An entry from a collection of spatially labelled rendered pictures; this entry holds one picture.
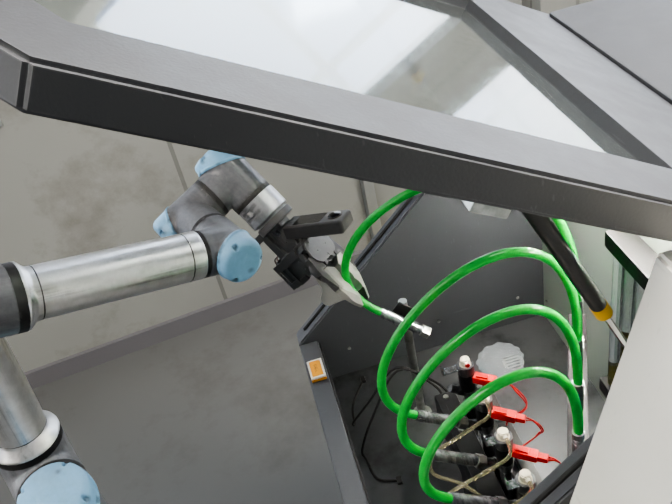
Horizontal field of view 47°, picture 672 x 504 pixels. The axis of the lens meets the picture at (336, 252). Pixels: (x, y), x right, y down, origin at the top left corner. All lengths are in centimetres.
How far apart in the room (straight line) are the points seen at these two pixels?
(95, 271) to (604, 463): 69
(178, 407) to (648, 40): 216
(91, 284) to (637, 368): 69
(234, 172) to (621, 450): 74
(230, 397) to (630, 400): 218
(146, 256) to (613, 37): 80
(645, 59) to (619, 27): 13
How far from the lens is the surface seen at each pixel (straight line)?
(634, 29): 136
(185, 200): 129
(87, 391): 319
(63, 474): 132
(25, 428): 134
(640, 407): 86
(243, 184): 129
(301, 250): 127
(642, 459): 87
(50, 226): 291
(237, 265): 116
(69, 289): 109
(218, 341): 314
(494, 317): 103
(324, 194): 304
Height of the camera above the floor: 205
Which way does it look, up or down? 37 degrees down
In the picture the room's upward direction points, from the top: 13 degrees counter-clockwise
